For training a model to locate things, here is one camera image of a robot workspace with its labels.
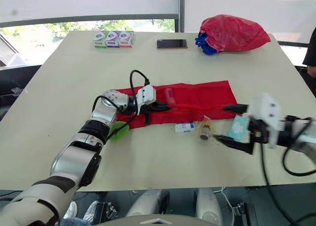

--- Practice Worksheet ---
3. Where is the black smartphone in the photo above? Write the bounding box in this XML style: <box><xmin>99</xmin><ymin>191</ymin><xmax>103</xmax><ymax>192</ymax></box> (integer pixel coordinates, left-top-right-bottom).
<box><xmin>156</xmin><ymin>39</ymin><xmax>189</xmax><ymax>49</ymax></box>

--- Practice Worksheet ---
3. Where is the person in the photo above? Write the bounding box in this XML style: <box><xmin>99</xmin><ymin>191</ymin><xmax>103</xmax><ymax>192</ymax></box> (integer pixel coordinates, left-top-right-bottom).
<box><xmin>59</xmin><ymin>200</ymin><xmax>100</xmax><ymax>226</ymax></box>
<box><xmin>302</xmin><ymin>25</ymin><xmax>316</xmax><ymax>79</ymax></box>

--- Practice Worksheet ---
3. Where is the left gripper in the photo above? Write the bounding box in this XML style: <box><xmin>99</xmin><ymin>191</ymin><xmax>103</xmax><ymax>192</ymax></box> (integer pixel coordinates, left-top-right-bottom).
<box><xmin>138</xmin><ymin>101</ymin><xmax>172</xmax><ymax>114</ymax></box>

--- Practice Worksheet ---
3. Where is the robot body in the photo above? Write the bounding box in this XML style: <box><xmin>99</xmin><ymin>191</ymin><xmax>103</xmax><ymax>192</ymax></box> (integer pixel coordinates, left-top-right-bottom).
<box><xmin>97</xmin><ymin>188</ymin><xmax>224</xmax><ymax>226</ymax></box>

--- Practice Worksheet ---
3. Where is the white cable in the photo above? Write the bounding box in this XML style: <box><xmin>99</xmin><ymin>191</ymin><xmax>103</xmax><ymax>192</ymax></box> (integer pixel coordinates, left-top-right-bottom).
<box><xmin>213</xmin><ymin>186</ymin><xmax>235</xmax><ymax>226</ymax></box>

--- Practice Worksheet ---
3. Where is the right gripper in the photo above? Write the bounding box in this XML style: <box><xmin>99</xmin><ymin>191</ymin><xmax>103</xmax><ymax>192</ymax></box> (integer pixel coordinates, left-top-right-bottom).
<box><xmin>212</xmin><ymin>103</ymin><xmax>272</xmax><ymax>156</ymax></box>

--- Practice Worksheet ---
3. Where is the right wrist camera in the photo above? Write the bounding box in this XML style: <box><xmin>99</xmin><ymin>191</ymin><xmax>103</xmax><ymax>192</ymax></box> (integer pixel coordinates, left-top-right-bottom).
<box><xmin>246</xmin><ymin>93</ymin><xmax>282</xmax><ymax>149</ymax></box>

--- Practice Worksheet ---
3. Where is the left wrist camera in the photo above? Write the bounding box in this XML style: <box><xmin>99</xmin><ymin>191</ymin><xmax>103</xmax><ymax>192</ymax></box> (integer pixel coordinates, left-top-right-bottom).
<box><xmin>136</xmin><ymin>85</ymin><xmax>157</xmax><ymax>106</ymax></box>

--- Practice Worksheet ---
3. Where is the brown vial in clear bag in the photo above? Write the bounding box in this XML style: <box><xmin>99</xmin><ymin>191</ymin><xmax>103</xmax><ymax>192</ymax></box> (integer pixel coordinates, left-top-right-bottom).
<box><xmin>198</xmin><ymin>115</ymin><xmax>218</xmax><ymax>141</ymax></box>

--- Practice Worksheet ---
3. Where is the green white small box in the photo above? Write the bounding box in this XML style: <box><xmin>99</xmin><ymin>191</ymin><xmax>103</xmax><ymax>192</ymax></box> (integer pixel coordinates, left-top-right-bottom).
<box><xmin>93</xmin><ymin>32</ymin><xmax>109</xmax><ymax>49</ymax></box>

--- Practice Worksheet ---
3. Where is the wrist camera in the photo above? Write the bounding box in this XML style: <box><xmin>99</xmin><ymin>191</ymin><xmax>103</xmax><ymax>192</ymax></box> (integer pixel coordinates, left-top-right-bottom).
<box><xmin>246</xmin><ymin>93</ymin><xmax>282</xmax><ymax>149</ymax></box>
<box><xmin>136</xmin><ymin>85</ymin><xmax>157</xmax><ymax>106</ymax></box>

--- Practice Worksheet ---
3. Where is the red mesh pouch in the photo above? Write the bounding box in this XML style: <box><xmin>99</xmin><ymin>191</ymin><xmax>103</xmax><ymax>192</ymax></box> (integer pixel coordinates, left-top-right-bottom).
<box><xmin>116</xmin><ymin>80</ymin><xmax>238</xmax><ymax>130</ymax></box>

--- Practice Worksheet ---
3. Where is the small white blue box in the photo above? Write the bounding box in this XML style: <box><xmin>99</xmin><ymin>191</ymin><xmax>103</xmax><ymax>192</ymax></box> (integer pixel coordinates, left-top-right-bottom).
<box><xmin>174</xmin><ymin>122</ymin><xmax>198</xmax><ymax>134</ymax></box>

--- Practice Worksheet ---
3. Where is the red plastic bag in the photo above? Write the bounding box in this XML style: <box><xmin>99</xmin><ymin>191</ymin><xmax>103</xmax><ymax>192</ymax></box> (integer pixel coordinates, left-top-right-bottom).
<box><xmin>199</xmin><ymin>13</ymin><xmax>272</xmax><ymax>53</ymax></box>

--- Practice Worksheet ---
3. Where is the red white small box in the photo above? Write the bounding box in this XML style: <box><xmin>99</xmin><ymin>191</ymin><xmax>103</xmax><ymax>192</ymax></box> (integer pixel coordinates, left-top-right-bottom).
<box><xmin>118</xmin><ymin>31</ymin><xmax>135</xmax><ymax>49</ymax></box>

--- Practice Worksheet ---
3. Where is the purple white small box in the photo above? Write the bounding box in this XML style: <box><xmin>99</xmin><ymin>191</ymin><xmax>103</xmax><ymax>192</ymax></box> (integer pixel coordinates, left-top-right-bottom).
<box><xmin>105</xmin><ymin>31</ymin><xmax>122</xmax><ymax>49</ymax></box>

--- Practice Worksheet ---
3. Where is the green round pad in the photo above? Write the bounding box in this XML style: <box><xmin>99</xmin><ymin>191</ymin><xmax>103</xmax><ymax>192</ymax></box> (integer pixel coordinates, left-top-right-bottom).
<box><xmin>108</xmin><ymin>121</ymin><xmax>130</xmax><ymax>141</ymax></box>

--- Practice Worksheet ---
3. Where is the teal patterned tissue pack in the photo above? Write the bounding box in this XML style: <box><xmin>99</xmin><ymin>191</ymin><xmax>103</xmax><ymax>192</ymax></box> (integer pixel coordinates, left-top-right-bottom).
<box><xmin>226</xmin><ymin>114</ymin><xmax>249</xmax><ymax>139</ymax></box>

